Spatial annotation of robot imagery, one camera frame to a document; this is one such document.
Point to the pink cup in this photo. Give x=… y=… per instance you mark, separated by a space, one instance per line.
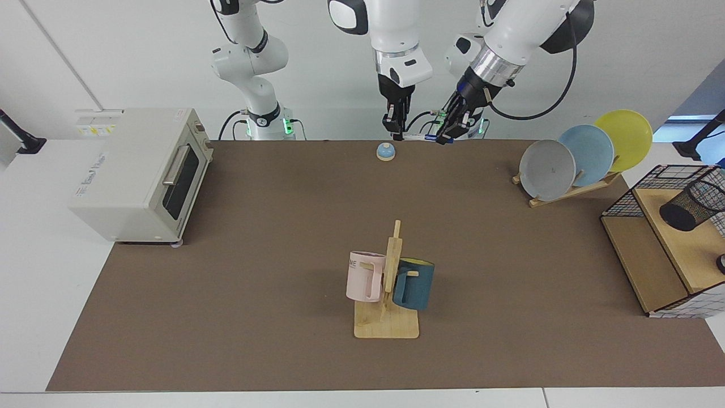
x=359 y=280

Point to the small blue round thing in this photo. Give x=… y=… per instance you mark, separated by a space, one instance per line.
x=386 y=152

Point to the light blue plate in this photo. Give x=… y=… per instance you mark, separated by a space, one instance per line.
x=592 y=153

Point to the dark teal cup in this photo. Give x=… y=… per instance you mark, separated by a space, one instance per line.
x=416 y=289

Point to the black camera stand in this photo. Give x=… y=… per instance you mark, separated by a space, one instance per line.
x=22 y=141
x=694 y=148

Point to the pale toaster oven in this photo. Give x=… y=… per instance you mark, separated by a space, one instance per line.
x=124 y=181

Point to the brown table cloth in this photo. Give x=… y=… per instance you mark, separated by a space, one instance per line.
x=283 y=226

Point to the wooden cup stand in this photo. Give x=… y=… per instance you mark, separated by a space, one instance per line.
x=391 y=326

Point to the small black round object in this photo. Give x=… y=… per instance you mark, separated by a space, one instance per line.
x=721 y=264

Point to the yellow plate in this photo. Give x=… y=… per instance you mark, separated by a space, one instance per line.
x=626 y=136

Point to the grey plate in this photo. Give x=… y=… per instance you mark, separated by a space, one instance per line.
x=546 y=170

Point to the black mesh pen holder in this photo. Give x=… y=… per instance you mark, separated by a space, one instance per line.
x=679 y=215

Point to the blue and white marker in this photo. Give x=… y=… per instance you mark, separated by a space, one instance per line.
x=422 y=136

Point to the wooden plate rack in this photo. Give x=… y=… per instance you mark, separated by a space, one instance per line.
x=589 y=187

